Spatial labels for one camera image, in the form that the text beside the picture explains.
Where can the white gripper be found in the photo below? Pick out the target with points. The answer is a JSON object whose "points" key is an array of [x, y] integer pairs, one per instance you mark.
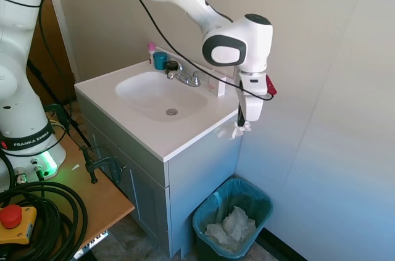
{"points": [[254, 103]]}

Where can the white tissue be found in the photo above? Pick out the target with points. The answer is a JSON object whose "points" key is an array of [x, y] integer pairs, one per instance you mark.
{"points": [[230, 133]]}

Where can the clear plastic bin liner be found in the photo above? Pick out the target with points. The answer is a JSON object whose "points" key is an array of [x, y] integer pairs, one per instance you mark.
{"points": [[247, 193]]}

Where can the dark teal trash bin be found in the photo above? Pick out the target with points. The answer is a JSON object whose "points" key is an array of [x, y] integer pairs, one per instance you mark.
{"points": [[203, 242]]}

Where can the white rectangular box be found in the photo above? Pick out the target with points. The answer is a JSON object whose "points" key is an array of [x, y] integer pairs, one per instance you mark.
{"points": [[220, 86]]}

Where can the white sink vanity top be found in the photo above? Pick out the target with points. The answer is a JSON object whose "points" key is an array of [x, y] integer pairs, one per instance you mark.
{"points": [[185, 131]]}

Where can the chrome faucet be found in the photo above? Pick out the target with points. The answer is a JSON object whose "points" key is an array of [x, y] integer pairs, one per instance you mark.
{"points": [[188, 77]]}

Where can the metal sink drain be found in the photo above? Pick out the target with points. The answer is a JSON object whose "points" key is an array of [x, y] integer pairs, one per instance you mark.
{"points": [[172, 112]]}

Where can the black round faucet knob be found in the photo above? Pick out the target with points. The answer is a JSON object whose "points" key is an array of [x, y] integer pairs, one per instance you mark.
{"points": [[171, 66]]}

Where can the grey vanity cabinet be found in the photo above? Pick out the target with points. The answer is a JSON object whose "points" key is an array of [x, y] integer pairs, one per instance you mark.
{"points": [[197, 199]]}

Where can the teal cup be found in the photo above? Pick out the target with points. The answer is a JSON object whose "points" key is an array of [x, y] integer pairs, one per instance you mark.
{"points": [[160, 62]]}

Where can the pile of discarded white tissues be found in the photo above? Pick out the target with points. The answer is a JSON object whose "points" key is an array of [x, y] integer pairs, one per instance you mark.
{"points": [[234, 227]]}

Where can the pink capped small bottle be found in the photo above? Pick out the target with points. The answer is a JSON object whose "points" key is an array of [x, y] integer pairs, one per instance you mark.
{"points": [[151, 49]]}

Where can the black bar clamp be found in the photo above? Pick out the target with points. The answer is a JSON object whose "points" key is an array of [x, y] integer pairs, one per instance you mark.
{"points": [[92, 165]]}

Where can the small white paper scrap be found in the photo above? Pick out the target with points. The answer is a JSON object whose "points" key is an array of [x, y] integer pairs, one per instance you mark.
{"points": [[75, 167]]}

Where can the dark green clamp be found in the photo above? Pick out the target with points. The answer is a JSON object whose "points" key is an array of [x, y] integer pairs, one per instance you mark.
{"points": [[60, 116]]}

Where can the desk height control panel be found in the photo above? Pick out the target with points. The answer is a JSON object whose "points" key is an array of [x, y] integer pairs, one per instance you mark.
{"points": [[95, 237]]}

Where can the brown wooden door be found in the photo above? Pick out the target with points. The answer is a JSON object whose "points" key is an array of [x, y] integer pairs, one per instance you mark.
{"points": [[52, 42]]}

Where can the yellow emergency stop red button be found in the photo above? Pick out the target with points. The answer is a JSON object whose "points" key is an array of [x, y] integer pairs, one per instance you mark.
{"points": [[15, 222]]}

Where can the black red wrist camera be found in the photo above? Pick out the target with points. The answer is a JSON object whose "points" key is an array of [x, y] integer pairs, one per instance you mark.
{"points": [[271, 85]]}

